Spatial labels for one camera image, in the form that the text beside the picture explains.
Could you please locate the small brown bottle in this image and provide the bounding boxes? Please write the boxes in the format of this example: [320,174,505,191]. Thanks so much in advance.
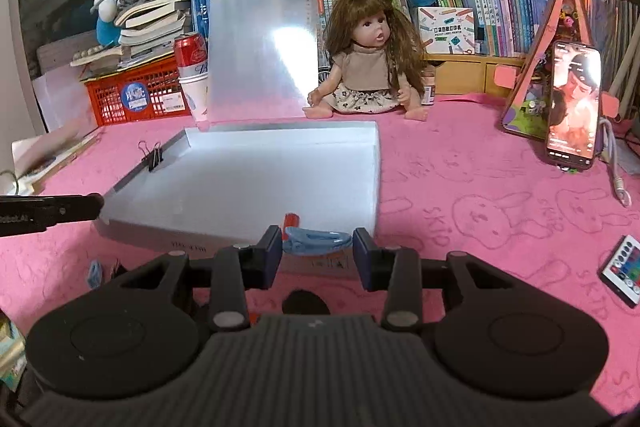
[422,69,437,106]

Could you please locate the pink rabbit-print blanket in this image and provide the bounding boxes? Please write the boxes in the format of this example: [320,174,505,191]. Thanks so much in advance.
[0,92,640,417]

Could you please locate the pink triangular phone stand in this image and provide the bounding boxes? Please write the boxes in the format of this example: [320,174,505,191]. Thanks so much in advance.
[492,0,622,144]

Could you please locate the white charging cable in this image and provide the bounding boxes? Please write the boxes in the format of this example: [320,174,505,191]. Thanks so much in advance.
[599,117,632,208]

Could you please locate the white plastic pipes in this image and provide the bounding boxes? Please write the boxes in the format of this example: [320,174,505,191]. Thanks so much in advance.
[606,42,640,120]

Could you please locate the smartphone with lit screen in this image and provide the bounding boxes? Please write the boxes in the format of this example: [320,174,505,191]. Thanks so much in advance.
[544,40,604,171]

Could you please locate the blue white plush with ears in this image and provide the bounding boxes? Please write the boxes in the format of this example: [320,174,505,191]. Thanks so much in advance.
[91,0,136,48]

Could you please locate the blue hair clip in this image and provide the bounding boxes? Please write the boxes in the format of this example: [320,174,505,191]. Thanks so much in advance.
[282,227,353,256]

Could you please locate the white cardboard box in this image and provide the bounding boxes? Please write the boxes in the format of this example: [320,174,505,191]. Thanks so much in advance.
[97,121,381,279]

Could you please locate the brown-haired baby doll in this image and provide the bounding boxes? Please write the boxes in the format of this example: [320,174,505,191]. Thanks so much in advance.
[302,0,432,122]

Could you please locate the wooden bead string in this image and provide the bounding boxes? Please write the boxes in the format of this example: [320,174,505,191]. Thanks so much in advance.
[71,46,109,61]

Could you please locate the row of colourful books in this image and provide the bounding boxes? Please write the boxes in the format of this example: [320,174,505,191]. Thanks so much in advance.
[190,0,566,58]

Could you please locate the translucent plastic sheet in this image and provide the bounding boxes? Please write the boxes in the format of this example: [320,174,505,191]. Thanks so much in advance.
[32,67,99,134]

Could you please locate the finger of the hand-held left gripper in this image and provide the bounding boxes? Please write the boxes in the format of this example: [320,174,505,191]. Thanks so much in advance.
[37,192,105,226]

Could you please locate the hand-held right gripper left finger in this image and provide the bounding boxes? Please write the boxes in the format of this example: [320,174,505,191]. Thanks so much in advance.
[112,226,283,333]

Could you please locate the white paper cup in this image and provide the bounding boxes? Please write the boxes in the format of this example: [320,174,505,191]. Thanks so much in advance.
[178,74,210,122]

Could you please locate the remote control with coloured buttons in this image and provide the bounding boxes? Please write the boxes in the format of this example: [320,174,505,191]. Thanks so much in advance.
[601,235,640,307]

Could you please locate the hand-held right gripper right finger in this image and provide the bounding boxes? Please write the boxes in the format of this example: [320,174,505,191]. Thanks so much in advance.
[352,227,517,333]

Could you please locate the red drink can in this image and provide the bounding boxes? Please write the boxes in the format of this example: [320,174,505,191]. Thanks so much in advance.
[173,33,208,80]

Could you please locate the translucent plastic clipboard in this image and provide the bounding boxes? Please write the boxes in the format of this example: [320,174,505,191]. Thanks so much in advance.
[205,0,321,131]

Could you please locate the white printed carton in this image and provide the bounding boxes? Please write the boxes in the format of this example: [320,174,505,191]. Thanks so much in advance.
[417,7,477,56]

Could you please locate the wooden board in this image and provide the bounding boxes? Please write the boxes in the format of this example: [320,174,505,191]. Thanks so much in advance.
[12,122,102,188]

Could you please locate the black binder clip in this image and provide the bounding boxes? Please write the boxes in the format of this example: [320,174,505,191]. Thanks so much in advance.
[139,139,165,173]

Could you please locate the colourful cardboard box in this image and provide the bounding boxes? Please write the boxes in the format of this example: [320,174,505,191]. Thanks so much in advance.
[0,313,27,391]

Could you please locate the wooden drawer organizer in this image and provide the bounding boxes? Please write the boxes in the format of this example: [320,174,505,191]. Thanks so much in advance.
[430,54,531,98]

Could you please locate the stack of worn books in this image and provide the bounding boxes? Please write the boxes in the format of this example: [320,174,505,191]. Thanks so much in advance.
[70,0,194,68]

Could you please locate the red basket with round label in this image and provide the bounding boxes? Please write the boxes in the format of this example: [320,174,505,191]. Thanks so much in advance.
[82,57,193,126]

